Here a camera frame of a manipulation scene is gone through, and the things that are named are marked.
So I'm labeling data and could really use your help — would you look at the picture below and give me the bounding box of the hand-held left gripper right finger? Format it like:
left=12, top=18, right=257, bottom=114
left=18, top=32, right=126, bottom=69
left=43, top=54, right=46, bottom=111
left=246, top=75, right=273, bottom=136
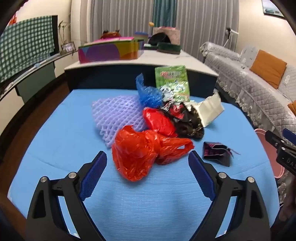
left=188, top=150, right=271, bottom=241

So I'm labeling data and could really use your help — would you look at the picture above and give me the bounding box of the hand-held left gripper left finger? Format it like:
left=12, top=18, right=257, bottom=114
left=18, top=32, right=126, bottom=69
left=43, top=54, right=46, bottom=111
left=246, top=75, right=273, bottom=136
left=26, top=151, right=108, bottom=241

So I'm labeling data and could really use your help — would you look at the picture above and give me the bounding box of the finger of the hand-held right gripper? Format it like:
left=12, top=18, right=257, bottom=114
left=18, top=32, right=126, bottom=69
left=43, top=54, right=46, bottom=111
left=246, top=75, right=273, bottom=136
left=265, top=130, right=287, bottom=149
left=282, top=128, right=296, bottom=143

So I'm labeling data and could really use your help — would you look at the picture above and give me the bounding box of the dark purple wrapper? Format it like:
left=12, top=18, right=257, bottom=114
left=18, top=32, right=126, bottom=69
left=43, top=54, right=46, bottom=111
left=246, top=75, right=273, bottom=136
left=203, top=141, right=241, bottom=167

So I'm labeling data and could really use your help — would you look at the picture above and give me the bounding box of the large red plastic bag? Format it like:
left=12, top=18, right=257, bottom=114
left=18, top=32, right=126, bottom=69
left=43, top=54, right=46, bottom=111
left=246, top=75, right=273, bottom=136
left=112, top=125, right=195, bottom=182

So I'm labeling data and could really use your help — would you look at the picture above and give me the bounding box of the dark patterned wrapper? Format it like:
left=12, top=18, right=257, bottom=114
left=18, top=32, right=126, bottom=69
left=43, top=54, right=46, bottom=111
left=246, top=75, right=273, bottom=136
left=173, top=113, right=205, bottom=139

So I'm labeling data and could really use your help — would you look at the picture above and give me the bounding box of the purple foam net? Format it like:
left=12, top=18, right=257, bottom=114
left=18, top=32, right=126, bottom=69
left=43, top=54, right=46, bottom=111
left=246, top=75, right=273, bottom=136
left=91, top=95, right=148, bottom=149

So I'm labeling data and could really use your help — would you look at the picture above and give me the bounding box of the small red plastic bag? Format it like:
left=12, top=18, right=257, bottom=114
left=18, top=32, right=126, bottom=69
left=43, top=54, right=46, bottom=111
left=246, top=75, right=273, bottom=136
left=142, top=107, right=178, bottom=138

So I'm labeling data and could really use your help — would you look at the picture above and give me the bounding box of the blue plastic bag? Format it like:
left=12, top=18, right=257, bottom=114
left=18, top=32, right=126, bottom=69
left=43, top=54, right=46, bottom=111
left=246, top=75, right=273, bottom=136
left=135, top=73, right=163, bottom=108

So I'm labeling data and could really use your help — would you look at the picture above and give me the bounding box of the person's right hand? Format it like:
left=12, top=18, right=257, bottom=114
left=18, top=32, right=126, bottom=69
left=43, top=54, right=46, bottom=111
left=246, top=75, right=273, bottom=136
left=279, top=190, right=296, bottom=223

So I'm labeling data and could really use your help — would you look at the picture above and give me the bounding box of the grey quilted sofa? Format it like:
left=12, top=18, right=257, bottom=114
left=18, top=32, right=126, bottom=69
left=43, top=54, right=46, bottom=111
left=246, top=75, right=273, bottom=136
left=199, top=42, right=296, bottom=204

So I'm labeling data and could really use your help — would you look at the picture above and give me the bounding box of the large orange cushion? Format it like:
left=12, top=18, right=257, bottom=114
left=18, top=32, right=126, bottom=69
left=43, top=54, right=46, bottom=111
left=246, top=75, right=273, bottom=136
left=250, top=50, right=287, bottom=90

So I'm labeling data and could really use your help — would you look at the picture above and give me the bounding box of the grey patterned pillow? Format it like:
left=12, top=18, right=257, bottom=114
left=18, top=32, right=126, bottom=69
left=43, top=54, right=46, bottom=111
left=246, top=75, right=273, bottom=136
left=240, top=45, right=260, bottom=67

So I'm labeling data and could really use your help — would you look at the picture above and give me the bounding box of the green snack packet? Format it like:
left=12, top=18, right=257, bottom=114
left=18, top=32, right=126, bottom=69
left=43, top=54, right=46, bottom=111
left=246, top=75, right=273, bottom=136
left=154, top=65, right=190, bottom=102

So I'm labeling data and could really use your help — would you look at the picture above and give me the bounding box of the green television cabinet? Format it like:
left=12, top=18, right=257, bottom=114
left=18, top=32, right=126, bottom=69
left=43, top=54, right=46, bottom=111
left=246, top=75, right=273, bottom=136
left=0, top=50, right=77, bottom=103

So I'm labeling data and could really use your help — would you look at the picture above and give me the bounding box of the colourful cardboard box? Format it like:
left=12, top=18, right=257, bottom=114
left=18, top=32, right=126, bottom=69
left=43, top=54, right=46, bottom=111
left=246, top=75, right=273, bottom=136
left=78, top=37, right=145, bottom=63

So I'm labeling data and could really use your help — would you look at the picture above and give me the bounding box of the dark green box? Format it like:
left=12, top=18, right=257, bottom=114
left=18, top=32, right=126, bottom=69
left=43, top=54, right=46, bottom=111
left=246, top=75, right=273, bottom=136
left=157, top=42, right=181, bottom=55

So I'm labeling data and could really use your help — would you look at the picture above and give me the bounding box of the grey curtain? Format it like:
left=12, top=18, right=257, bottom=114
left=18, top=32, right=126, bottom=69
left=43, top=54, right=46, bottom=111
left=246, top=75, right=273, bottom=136
left=89, top=0, right=240, bottom=54

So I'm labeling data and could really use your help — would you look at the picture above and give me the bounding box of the red toy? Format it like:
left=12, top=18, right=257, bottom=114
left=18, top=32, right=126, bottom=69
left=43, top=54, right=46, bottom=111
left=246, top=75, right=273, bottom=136
left=100, top=30, right=122, bottom=40

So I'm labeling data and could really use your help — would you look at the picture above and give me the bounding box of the black hat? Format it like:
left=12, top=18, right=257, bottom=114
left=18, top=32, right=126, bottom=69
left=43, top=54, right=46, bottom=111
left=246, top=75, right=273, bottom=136
left=148, top=32, right=171, bottom=45

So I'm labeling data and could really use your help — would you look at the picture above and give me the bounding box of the black television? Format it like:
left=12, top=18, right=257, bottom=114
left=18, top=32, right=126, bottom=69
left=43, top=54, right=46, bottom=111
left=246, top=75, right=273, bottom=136
left=51, top=15, right=58, bottom=55

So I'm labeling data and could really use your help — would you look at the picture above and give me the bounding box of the potted plant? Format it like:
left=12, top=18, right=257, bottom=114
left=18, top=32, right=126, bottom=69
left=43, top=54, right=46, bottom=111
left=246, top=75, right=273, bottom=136
left=58, top=20, right=70, bottom=45

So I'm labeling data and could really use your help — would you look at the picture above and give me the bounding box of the green checked cloth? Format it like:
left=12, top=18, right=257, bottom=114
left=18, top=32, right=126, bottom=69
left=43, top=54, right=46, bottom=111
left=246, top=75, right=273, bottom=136
left=0, top=15, right=55, bottom=82

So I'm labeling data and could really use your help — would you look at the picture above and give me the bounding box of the pink floral box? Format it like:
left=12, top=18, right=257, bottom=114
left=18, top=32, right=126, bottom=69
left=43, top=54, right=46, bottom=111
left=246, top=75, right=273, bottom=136
left=153, top=26, right=181, bottom=45

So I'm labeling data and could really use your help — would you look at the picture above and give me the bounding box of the teal curtain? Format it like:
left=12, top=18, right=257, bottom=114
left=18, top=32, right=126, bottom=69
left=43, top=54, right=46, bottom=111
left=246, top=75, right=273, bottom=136
left=153, top=0, right=177, bottom=27

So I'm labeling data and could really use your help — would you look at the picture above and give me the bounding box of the wall picture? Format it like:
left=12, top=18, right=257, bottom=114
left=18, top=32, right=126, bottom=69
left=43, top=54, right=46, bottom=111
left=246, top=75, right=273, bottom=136
left=261, top=0, right=285, bottom=18

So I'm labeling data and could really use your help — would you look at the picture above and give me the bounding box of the photo frame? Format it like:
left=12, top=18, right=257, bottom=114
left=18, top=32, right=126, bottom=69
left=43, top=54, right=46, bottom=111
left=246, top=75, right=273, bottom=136
left=60, top=42, right=76, bottom=52

